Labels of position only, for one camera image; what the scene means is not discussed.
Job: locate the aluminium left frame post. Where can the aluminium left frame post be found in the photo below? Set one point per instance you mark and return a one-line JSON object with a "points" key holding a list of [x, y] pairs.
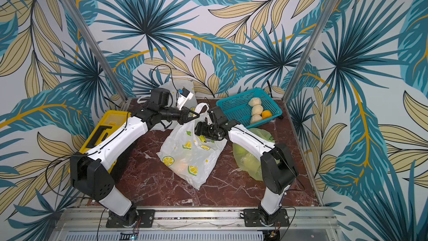
{"points": [[75, 14]]}

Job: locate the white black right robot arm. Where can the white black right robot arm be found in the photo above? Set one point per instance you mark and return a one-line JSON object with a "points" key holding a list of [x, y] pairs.
{"points": [[277, 165]]}

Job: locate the white lemon plastic bag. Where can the white lemon plastic bag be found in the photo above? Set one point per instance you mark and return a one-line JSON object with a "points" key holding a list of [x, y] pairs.
{"points": [[191, 157]]}

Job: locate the teal plastic basket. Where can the teal plastic basket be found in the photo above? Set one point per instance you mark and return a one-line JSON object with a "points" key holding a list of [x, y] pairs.
{"points": [[237, 107]]}

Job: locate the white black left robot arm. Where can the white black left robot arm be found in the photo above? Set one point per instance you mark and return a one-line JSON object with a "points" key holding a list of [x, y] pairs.
{"points": [[89, 172]]}

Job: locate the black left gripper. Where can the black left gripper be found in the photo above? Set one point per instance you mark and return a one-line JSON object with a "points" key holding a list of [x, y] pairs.
{"points": [[184, 115]]}

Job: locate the aluminium right frame post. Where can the aluminium right frame post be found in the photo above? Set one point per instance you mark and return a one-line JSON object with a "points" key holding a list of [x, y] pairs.
{"points": [[319, 27]]}

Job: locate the aluminium frame post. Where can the aluminium frame post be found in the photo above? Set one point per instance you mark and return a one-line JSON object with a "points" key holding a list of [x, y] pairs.
{"points": [[319, 27], [75, 14]]}

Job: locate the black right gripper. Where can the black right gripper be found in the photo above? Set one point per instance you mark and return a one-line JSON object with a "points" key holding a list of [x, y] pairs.
{"points": [[204, 130]]}

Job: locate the orange pear right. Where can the orange pear right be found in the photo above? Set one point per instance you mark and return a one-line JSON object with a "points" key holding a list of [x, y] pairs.
{"points": [[266, 114]]}

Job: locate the green avocado plastic bag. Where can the green avocado plastic bag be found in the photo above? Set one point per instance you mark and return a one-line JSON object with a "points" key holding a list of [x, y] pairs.
{"points": [[248, 162]]}

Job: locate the white pear front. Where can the white pear front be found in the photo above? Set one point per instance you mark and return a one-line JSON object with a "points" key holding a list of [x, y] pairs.
{"points": [[256, 118]]}

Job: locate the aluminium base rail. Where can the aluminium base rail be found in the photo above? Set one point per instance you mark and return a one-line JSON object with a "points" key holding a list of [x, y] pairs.
{"points": [[200, 224]]}

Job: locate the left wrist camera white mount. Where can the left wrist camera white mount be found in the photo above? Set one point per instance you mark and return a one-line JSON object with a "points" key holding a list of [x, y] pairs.
{"points": [[183, 96]]}

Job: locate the yellow tool box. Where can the yellow tool box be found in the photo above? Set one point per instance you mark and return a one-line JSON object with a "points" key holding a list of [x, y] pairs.
{"points": [[109, 124]]}

